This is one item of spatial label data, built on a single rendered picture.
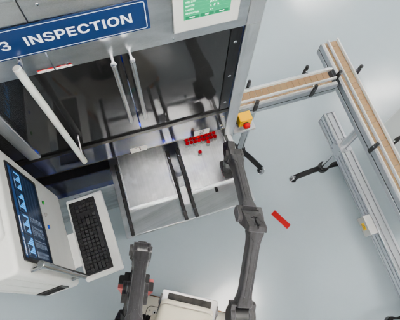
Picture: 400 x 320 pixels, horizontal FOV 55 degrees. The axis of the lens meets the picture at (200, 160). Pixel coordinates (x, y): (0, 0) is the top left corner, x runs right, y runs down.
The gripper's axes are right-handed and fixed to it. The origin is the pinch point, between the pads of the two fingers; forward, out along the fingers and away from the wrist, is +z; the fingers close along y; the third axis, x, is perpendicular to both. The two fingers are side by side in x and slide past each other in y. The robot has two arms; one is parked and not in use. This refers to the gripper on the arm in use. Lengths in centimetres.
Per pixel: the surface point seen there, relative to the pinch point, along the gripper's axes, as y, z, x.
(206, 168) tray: 9.1, 3.8, 8.9
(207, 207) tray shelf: -11.8, 6.4, 14.9
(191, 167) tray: 11.7, 3.4, 16.8
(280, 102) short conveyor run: 36, 1, -45
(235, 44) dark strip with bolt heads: 16, -80, -5
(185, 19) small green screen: 11, -100, 15
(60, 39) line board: 11, -103, 52
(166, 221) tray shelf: -12.8, 6.3, 37.2
